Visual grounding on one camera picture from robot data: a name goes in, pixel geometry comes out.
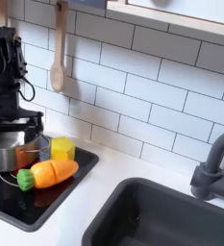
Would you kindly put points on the wooden slotted spatula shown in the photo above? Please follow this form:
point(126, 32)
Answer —
point(2, 12)

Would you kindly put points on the white toy microwave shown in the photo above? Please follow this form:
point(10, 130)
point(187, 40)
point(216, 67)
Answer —
point(187, 8)

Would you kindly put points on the wooden shelf board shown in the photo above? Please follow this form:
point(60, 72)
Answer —
point(168, 19)

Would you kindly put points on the black stove top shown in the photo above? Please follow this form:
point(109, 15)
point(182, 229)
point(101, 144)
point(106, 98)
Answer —
point(36, 211)

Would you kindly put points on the dark grey sink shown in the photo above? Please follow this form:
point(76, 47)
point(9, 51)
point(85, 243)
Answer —
point(155, 217)

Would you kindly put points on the grey range hood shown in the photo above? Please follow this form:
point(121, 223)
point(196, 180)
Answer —
point(87, 3)

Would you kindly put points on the wooden spoon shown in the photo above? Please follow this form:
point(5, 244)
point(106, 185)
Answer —
point(57, 75)

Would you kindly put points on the dark grey tap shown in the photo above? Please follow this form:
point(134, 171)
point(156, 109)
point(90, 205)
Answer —
point(209, 179)

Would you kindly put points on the steel pot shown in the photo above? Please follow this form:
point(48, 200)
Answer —
point(4, 158)

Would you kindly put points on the yellow block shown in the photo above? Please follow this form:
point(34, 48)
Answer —
point(62, 149)

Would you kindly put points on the orange toy carrot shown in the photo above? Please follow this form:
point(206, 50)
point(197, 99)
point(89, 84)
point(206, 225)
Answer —
point(52, 173)

